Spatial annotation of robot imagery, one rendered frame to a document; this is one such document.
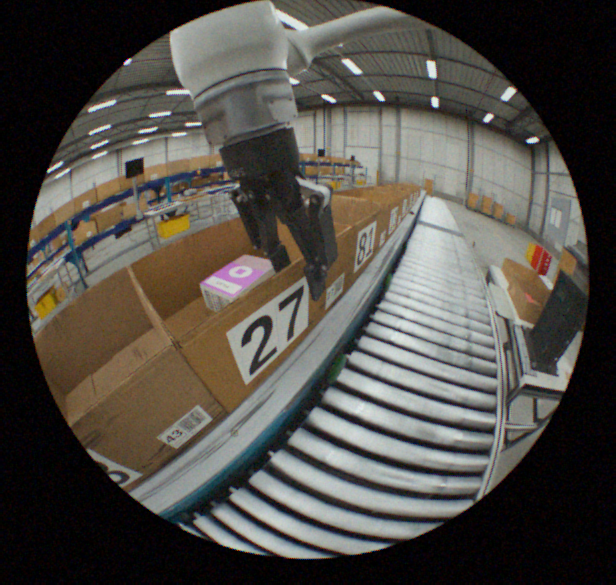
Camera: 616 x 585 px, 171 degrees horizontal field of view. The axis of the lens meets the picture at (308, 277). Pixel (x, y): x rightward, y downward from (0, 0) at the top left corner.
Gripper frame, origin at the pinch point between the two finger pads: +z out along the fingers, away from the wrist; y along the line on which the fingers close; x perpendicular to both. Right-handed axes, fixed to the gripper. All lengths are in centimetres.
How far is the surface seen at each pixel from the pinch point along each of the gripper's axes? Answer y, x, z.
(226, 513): 9.4, -45.6, 12.6
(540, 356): 81, 23, 33
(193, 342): 0.3, -16.3, -7.5
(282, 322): 0.5, -6.7, 3.1
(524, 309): 78, 49, 41
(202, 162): -451, 233, 29
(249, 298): 0.4, -8.6, -5.3
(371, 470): 24.8, -22.3, 21.0
